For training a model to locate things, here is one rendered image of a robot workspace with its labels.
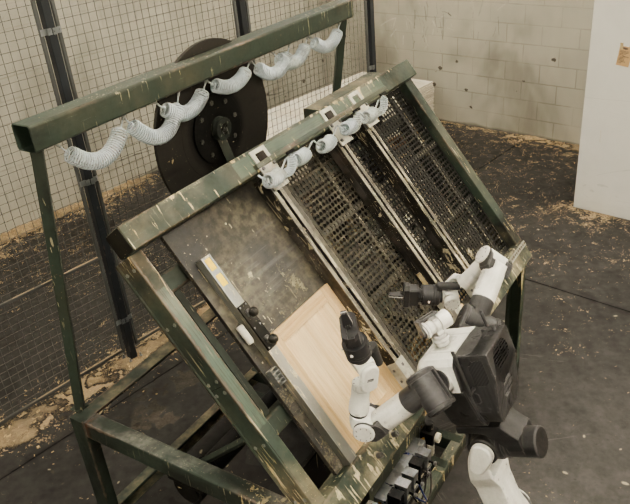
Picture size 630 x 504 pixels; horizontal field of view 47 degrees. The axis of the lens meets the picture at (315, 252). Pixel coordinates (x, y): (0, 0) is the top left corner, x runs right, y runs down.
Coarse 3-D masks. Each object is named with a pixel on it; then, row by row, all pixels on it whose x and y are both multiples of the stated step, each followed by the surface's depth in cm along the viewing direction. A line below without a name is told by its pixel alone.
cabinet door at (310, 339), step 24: (312, 312) 291; (336, 312) 299; (288, 336) 278; (312, 336) 286; (336, 336) 294; (288, 360) 273; (312, 360) 281; (336, 360) 289; (312, 384) 276; (336, 384) 284; (384, 384) 301; (336, 408) 279
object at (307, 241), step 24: (264, 168) 291; (288, 168) 288; (264, 192) 298; (288, 216) 297; (312, 240) 301; (312, 264) 302; (336, 264) 302; (336, 288) 301; (360, 312) 300; (384, 336) 304; (384, 360) 305
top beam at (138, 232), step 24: (384, 72) 378; (408, 72) 392; (312, 120) 325; (264, 144) 299; (240, 168) 285; (192, 192) 265; (216, 192) 272; (144, 216) 247; (168, 216) 254; (192, 216) 270; (120, 240) 241; (144, 240) 244
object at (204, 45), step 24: (192, 48) 308; (168, 96) 302; (216, 96) 326; (240, 96) 342; (264, 96) 358; (192, 120) 317; (216, 120) 327; (240, 120) 346; (264, 120) 362; (168, 144) 307; (192, 144) 320; (216, 144) 333; (240, 144) 349; (168, 168) 310; (192, 168) 323; (216, 168) 338
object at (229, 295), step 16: (208, 256) 266; (208, 272) 264; (224, 288) 265; (240, 304) 266; (240, 320) 267; (256, 336) 266; (272, 352) 267; (288, 368) 269; (288, 384) 268; (304, 384) 271; (304, 400) 268; (320, 416) 270; (320, 432) 271; (336, 432) 272; (336, 448) 270
